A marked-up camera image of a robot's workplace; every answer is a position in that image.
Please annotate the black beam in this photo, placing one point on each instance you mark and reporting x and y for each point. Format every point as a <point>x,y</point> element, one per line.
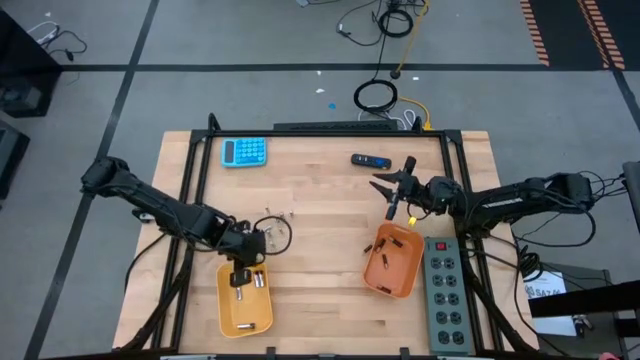
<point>590,300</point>

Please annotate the long black bar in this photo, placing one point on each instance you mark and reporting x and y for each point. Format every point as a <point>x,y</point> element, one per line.
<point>335,125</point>

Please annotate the yellow plastic bin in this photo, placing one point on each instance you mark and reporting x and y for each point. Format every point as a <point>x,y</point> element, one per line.
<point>227,315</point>

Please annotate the grey power strip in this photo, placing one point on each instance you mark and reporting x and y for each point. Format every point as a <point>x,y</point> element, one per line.
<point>446,305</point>

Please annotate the blue calculator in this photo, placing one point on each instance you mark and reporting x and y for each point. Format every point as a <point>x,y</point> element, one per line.
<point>247,151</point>

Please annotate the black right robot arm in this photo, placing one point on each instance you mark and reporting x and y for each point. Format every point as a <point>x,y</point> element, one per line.
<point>505,202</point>

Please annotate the black cabinet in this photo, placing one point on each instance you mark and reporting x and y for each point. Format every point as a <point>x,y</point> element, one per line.
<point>20,75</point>

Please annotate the black remote control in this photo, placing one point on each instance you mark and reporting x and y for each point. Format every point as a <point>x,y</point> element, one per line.
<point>370,161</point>

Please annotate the orange plastic bin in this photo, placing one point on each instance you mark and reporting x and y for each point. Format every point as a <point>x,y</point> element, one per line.
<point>400,272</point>

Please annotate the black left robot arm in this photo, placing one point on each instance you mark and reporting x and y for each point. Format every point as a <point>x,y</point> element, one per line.
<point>150,202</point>

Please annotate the black copper-top battery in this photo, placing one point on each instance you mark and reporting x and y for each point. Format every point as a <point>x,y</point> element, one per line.
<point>396,242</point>
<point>380,244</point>
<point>384,289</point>
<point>385,260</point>
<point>368,248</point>

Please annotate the dark equipment box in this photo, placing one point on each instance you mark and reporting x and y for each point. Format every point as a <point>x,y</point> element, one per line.
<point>10,160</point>

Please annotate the white paper sign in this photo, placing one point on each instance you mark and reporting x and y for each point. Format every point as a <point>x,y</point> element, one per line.
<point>550,287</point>

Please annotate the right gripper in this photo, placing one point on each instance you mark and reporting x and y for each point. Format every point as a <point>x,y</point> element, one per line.
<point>412,192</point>

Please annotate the black aluminium frame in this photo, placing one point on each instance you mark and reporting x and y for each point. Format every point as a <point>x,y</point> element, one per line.
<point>320,133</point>

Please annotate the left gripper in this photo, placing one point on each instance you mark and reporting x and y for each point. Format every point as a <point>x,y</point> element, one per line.
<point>247,247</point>

